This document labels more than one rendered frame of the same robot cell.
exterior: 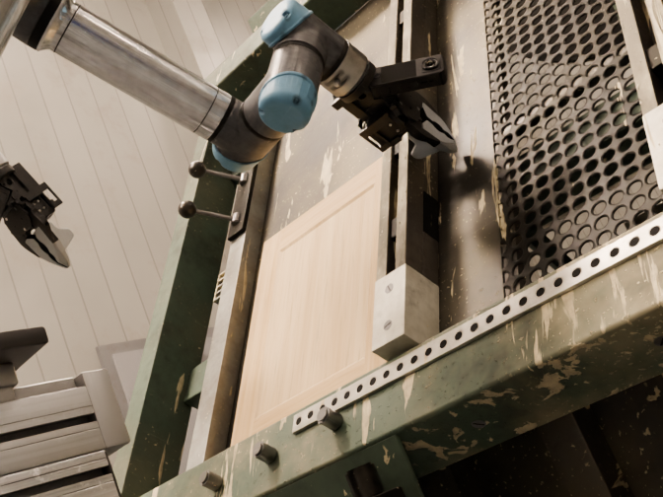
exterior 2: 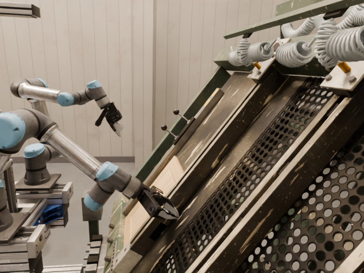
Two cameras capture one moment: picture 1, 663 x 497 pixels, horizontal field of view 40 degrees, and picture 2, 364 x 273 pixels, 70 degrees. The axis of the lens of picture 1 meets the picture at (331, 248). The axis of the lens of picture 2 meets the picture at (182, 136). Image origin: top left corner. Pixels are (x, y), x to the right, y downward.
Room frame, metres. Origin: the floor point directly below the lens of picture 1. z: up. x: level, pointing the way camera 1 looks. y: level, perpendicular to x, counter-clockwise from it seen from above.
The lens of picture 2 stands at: (0.70, -0.87, 1.78)
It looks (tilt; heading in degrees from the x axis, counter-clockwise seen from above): 15 degrees down; 42
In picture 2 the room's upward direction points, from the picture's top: 2 degrees clockwise
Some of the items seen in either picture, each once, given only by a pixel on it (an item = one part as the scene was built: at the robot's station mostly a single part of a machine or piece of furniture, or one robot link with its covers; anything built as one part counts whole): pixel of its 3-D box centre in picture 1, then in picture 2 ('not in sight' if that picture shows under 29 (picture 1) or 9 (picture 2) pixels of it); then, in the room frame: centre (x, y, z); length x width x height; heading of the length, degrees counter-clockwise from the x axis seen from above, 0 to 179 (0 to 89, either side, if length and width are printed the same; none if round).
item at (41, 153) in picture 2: not in sight; (36, 155); (1.24, 0.85, 1.20); 0.13 x 0.12 x 0.14; 24
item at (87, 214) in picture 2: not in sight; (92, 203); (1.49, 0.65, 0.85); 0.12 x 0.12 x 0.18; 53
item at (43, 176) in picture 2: not in sight; (36, 173); (1.23, 0.84, 1.09); 0.15 x 0.15 x 0.10
